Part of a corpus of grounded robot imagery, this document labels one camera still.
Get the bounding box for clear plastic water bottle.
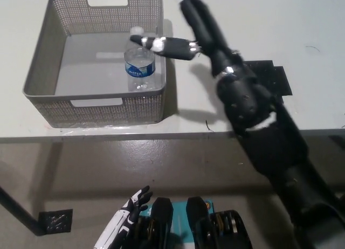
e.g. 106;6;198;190
124;26;157;92

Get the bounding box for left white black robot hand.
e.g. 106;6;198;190
93;185;153;249

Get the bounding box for grey perforated plastic basket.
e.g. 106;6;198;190
22;0;167;129

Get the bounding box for black tape patch on floor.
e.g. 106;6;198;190
38;209;74;236

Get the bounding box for black tape patch on table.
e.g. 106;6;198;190
244;60;293;99

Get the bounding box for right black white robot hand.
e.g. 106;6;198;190
129;0;279;133

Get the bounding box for black metal table leg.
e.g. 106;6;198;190
0;184;47;237

